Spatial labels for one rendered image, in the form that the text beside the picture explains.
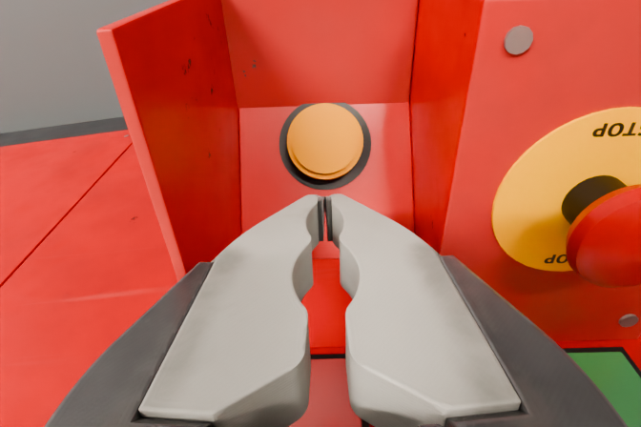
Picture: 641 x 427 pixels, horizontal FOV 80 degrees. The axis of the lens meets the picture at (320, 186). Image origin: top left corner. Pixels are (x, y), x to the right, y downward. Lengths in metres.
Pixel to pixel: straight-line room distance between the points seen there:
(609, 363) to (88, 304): 0.45
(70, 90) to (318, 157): 0.96
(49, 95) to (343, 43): 1.00
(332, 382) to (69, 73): 1.00
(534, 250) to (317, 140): 0.11
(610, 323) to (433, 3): 0.17
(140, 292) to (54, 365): 0.10
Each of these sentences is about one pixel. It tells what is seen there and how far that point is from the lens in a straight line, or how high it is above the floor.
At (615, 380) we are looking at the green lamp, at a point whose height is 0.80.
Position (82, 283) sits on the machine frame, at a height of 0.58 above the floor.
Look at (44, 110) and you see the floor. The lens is 1.17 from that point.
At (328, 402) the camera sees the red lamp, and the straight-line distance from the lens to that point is 0.19.
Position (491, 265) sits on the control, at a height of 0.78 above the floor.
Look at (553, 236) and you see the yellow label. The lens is 0.18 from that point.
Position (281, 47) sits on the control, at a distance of 0.20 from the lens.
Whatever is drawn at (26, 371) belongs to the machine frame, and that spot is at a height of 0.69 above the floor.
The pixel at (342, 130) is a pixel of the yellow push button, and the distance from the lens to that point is 0.19.
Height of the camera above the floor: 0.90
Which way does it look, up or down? 57 degrees down
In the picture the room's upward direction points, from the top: 179 degrees clockwise
